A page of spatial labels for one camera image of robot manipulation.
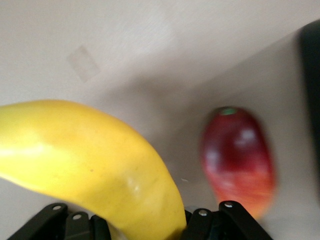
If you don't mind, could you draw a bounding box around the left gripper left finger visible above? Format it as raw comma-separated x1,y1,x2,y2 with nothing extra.
4,202,112,240

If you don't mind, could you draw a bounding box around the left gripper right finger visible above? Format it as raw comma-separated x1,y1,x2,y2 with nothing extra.
179,200,273,240

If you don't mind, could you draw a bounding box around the yellow banana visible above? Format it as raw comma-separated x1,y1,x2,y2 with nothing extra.
0,99,188,240

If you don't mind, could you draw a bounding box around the black plastic box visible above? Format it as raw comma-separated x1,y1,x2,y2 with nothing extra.
298,19,320,156

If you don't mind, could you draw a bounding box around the red yellow mango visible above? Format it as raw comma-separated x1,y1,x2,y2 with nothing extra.
199,106,277,220

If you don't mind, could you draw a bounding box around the clear tape patch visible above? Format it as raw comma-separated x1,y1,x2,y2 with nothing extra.
66,44,101,83

